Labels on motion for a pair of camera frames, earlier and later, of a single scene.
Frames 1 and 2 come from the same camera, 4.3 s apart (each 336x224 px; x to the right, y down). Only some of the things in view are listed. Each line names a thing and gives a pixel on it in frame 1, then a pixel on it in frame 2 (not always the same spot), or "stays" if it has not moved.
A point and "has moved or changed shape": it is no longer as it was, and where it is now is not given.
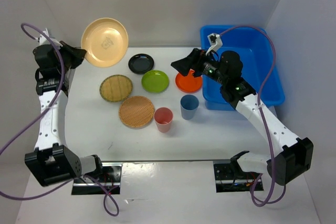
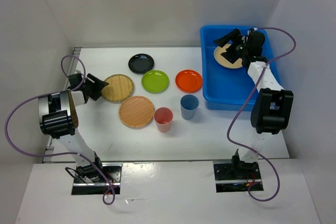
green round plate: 155,81 stays
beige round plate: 105,41 has moved or changed shape
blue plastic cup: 188,104 stays
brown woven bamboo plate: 136,111 stays
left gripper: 77,54 -> 98,85
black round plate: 140,63 stays
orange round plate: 188,84 stays
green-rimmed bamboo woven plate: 115,88 stays
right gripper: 194,61 -> 235,34
